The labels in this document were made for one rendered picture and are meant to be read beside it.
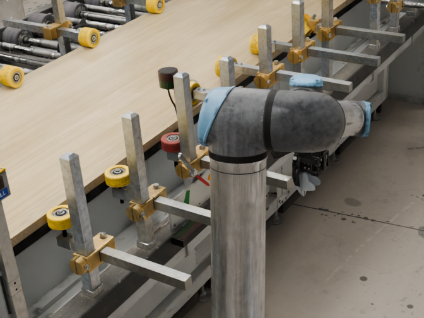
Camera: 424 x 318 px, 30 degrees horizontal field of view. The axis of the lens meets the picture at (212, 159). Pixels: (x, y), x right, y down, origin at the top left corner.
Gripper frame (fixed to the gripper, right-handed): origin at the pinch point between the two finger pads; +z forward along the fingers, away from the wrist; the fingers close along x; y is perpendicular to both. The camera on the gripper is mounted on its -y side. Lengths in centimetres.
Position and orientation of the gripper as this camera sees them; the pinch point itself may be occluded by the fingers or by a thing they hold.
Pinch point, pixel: (301, 191)
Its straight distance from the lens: 231.5
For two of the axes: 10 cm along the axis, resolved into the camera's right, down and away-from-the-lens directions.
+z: 0.7, 8.7, 4.8
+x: 5.4, -4.4, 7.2
